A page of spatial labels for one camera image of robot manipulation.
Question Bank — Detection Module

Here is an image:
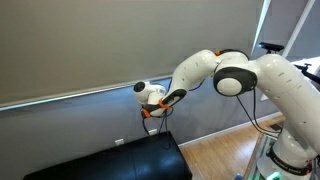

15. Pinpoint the grey roller shade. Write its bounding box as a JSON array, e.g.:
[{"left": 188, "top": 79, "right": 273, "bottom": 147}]
[{"left": 0, "top": 0, "right": 265, "bottom": 105}]

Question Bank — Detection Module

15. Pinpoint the bright side window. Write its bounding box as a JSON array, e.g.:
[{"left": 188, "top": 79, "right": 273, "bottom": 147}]
[{"left": 259, "top": 0, "right": 320, "bottom": 101}]

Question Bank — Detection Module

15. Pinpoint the black table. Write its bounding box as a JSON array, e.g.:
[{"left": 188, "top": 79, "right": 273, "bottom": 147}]
[{"left": 23, "top": 130, "right": 194, "bottom": 180}]

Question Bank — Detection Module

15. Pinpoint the white baseboard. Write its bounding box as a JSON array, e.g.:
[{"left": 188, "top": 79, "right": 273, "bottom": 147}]
[{"left": 178, "top": 111, "right": 285, "bottom": 149}]

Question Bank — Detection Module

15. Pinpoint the robot mounting table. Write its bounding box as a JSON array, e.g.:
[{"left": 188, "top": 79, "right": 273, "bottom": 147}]
[{"left": 243, "top": 129, "right": 282, "bottom": 180}]

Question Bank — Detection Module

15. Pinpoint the dark floor vent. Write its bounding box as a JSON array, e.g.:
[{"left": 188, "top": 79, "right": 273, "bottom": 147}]
[{"left": 269, "top": 122, "right": 283, "bottom": 132}]

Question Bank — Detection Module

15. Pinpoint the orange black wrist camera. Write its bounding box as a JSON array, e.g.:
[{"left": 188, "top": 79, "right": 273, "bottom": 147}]
[{"left": 140, "top": 108, "right": 153, "bottom": 120}]

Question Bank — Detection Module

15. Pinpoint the black cable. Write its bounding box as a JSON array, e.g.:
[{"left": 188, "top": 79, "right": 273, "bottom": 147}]
[
  {"left": 235, "top": 95, "right": 283, "bottom": 135},
  {"left": 141, "top": 106, "right": 175, "bottom": 151},
  {"left": 252, "top": 87, "right": 268, "bottom": 132}
]

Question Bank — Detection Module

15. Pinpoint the black camera on stand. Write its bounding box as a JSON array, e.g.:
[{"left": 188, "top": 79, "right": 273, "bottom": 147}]
[{"left": 258, "top": 41, "right": 286, "bottom": 55}]

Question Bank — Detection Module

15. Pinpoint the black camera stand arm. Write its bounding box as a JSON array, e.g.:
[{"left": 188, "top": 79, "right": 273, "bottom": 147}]
[{"left": 294, "top": 62, "right": 320, "bottom": 84}]

